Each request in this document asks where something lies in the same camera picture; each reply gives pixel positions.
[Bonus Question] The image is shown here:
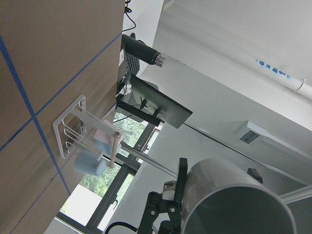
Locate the white wire cup rack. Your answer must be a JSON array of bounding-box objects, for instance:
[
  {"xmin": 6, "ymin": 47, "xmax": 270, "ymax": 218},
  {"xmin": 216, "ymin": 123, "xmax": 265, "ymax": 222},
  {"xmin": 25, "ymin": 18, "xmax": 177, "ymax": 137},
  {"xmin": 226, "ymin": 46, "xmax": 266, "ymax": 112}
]
[{"xmin": 53, "ymin": 95, "xmax": 124, "ymax": 168}]

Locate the grey plastic cup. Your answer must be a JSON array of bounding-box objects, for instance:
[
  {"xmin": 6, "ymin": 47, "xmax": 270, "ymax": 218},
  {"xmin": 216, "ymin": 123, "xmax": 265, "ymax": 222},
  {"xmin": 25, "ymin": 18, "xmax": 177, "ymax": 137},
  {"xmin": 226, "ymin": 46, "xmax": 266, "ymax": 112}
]
[{"xmin": 181, "ymin": 158, "xmax": 297, "ymax": 234}]

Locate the pink plastic cup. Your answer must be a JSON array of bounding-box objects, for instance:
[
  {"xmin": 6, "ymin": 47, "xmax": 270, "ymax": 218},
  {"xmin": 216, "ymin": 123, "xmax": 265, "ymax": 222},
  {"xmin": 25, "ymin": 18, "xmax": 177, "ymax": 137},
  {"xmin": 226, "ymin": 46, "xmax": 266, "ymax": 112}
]
[{"xmin": 94, "ymin": 119, "xmax": 118, "ymax": 145}]

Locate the light blue plastic cup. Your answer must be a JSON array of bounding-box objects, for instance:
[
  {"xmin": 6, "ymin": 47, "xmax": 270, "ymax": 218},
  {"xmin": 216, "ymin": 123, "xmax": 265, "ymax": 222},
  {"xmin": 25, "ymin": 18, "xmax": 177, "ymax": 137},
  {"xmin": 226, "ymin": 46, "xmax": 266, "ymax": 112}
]
[{"xmin": 74, "ymin": 150, "xmax": 106, "ymax": 176}]

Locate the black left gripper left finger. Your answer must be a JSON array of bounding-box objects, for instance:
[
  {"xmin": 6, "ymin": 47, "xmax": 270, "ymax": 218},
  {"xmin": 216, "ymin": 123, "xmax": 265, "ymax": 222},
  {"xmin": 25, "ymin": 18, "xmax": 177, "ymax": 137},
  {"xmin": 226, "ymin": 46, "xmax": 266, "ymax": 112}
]
[{"xmin": 174, "ymin": 157, "xmax": 188, "ymax": 203}]

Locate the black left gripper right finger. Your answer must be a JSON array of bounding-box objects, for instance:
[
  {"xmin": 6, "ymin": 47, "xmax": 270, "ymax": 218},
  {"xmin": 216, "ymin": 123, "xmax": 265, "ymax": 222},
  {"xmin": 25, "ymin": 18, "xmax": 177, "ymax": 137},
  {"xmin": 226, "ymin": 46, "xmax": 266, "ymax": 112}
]
[{"xmin": 247, "ymin": 168, "xmax": 263, "ymax": 184}]

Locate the light blue cup on rack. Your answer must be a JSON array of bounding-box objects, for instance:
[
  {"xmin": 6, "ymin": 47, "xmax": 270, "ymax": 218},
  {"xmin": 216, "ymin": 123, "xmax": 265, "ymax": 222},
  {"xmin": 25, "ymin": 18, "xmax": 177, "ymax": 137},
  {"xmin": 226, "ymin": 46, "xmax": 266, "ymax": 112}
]
[{"xmin": 94, "ymin": 140, "xmax": 113, "ymax": 156}]

